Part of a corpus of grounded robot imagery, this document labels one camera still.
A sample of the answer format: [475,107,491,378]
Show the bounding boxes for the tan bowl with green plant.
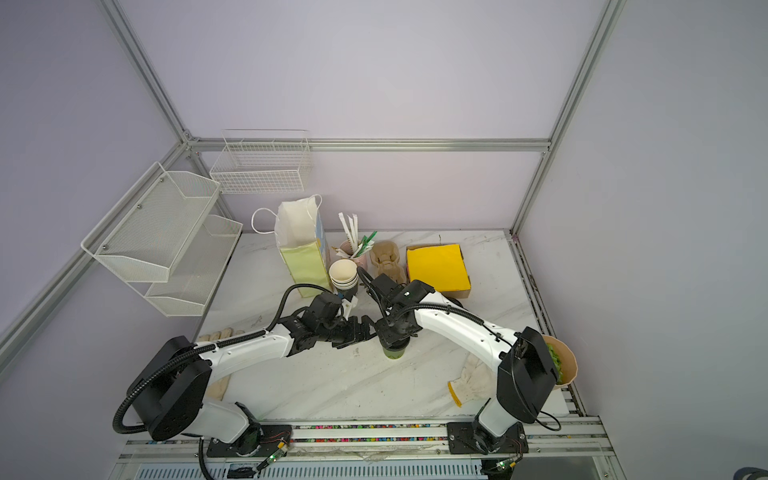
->
[542,335,579,387]

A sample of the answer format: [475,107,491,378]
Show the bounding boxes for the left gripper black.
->
[319,316,374,352]

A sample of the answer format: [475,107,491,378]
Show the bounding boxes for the white wire basket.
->
[210,129,314,194]

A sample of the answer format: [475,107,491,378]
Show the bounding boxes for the pink utensil holder cup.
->
[336,240,370,269]

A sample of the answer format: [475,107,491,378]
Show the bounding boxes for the green paper cup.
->
[382,345,407,360]

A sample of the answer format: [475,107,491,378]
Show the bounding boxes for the yellow napkin stack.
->
[406,243,472,293]

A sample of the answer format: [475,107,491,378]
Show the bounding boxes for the stack of black paper cups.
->
[328,259,359,301]

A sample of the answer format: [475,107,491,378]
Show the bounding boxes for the white work glove right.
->
[447,354,497,408]

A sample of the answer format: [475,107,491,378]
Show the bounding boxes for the white and green paper bag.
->
[250,194,332,290]

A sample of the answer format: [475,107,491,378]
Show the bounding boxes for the cardboard box of napkins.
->
[405,242,473,301]

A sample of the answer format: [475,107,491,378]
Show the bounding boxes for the white two-tier mesh shelf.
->
[81,163,242,317]

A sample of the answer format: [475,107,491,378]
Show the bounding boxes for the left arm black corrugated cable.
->
[112,283,334,480]

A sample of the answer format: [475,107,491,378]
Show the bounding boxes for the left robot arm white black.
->
[112,293,376,443]

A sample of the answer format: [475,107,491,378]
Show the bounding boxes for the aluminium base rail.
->
[117,416,616,464]

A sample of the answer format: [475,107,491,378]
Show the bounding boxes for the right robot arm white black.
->
[357,268,559,454]

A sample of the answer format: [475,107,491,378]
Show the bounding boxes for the brown pulp cup carriers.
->
[369,240,407,284]

